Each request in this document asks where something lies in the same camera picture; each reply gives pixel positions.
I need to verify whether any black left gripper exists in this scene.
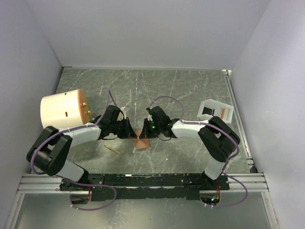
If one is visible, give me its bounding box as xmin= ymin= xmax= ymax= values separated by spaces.
xmin=110 ymin=117 xmax=138 ymax=139

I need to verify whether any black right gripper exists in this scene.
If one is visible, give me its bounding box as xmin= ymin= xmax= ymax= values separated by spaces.
xmin=139 ymin=118 xmax=162 ymax=139

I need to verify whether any brown leather card holder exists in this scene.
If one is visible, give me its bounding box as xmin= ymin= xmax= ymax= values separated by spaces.
xmin=134 ymin=129 xmax=150 ymax=150

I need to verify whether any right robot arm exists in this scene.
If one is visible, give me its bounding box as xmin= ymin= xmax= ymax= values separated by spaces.
xmin=138 ymin=106 xmax=240 ymax=190

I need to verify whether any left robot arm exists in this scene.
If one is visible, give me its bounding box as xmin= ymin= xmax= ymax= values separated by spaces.
xmin=26 ymin=105 xmax=137 ymax=190

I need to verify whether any black VIP card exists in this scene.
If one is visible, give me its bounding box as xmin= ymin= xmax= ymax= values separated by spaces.
xmin=202 ymin=107 xmax=214 ymax=115

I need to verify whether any white card storage box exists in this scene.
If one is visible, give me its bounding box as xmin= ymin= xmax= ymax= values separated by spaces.
xmin=197 ymin=99 xmax=234 ymax=124

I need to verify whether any stack of cards in box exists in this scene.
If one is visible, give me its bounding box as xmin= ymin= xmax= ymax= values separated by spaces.
xmin=220 ymin=108 xmax=230 ymax=120

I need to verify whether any gold pencil stick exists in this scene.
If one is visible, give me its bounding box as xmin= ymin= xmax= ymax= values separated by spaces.
xmin=104 ymin=145 xmax=122 ymax=155

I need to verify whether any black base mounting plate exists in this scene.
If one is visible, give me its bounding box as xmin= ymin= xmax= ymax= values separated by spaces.
xmin=60 ymin=173 xmax=229 ymax=201

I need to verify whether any white cylinder toy with studs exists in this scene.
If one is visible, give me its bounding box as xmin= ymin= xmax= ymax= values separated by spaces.
xmin=40 ymin=89 xmax=91 ymax=129

